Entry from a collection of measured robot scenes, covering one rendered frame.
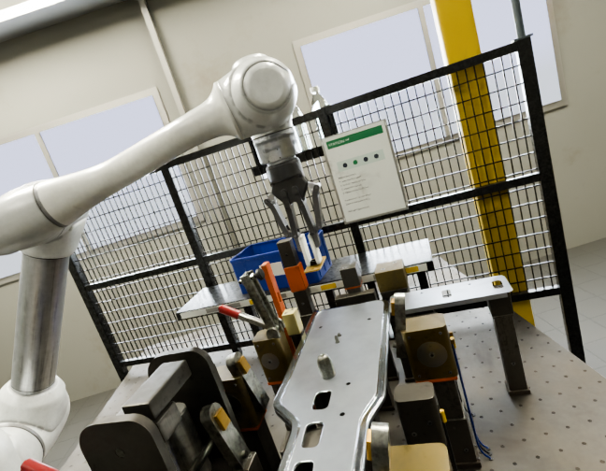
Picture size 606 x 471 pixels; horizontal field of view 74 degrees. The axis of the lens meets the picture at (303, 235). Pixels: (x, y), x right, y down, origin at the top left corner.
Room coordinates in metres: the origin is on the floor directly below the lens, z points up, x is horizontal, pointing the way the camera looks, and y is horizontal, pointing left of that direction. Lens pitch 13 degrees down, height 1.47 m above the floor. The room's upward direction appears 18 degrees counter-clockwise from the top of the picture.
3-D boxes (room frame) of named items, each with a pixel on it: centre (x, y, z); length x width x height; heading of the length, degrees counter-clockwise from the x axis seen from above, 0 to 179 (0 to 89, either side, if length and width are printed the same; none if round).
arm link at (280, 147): (0.87, -0.01, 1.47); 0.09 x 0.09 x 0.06
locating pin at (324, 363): (0.75, 0.04, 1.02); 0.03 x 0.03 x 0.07
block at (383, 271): (1.09, -0.21, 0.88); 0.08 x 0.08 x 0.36; 72
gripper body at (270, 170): (0.87, -0.01, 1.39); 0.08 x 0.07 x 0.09; 72
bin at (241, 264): (1.36, 0.10, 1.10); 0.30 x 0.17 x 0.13; 65
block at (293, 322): (0.98, 0.09, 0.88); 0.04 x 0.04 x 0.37; 72
